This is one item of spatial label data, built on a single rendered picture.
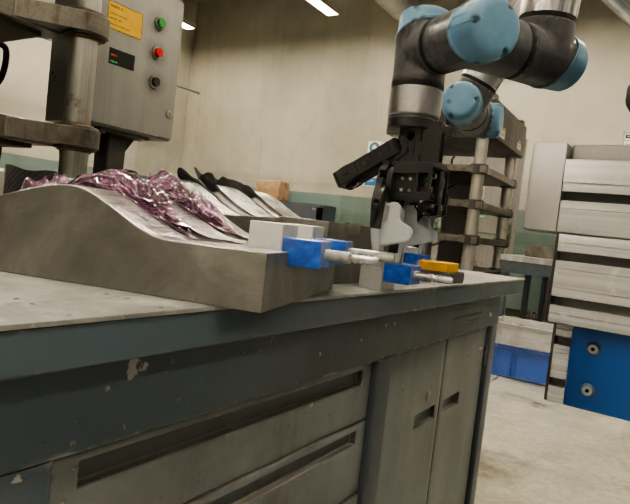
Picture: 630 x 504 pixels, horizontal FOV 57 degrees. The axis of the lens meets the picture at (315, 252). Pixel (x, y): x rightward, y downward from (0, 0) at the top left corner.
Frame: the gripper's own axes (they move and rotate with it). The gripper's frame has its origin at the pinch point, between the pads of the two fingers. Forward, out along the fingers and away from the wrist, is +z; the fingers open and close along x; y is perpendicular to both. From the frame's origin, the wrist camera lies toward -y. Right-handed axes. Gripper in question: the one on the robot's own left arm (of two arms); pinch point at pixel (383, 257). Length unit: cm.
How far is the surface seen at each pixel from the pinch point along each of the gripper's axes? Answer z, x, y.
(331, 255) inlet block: -0.9, -27.8, 6.8
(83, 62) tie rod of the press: -33, 5, -79
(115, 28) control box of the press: -47, 22, -91
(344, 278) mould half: 3.8, -1.9, -5.1
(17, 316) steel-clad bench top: 5, -55, -2
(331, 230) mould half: -3.1, -7.1, -5.2
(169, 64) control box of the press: -44, 41, -91
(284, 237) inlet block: -2.2, -30.4, 2.6
